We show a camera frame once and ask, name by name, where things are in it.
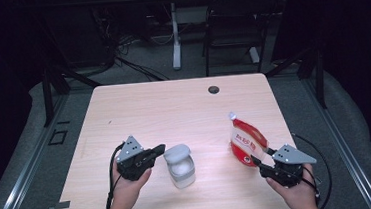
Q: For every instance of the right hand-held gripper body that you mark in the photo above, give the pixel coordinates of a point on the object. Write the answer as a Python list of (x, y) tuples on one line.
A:
[(286, 175)]

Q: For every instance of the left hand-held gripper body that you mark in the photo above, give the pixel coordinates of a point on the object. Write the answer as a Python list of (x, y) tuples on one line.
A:
[(133, 167)]

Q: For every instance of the red and white spout pouch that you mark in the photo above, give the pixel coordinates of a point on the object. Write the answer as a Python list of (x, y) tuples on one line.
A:
[(246, 143)]

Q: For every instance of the clear jar with grey lid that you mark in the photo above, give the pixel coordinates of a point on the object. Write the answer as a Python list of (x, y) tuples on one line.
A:
[(180, 171)]

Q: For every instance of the person's right hand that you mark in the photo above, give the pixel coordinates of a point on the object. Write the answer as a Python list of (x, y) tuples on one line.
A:
[(301, 195)]

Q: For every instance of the person's left hand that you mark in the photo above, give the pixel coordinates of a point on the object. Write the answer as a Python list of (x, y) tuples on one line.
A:
[(127, 196)]

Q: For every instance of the grey tape piece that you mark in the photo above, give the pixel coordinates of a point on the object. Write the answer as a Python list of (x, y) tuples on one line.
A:
[(317, 180), (61, 206)]

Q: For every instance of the black table grommet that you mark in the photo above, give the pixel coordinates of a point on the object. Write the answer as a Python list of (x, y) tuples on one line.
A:
[(213, 90)]

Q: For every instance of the short black tape strip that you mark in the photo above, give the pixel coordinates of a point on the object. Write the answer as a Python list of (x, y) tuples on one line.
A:
[(63, 122)]

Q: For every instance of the black metal stand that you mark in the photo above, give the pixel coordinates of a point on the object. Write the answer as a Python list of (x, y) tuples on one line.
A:
[(321, 83), (48, 102)]

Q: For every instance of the short white desk foot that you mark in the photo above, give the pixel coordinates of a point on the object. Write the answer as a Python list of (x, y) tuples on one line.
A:
[(254, 55)]

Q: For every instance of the tall white desk leg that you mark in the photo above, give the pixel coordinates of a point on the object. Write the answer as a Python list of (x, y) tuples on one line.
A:
[(176, 51)]

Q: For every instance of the black folding chair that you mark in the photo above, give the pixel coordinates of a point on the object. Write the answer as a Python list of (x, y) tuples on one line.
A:
[(238, 16)]

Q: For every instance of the aluminium floor rail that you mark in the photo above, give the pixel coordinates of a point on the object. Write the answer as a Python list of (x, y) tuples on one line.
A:
[(28, 170), (340, 145)]

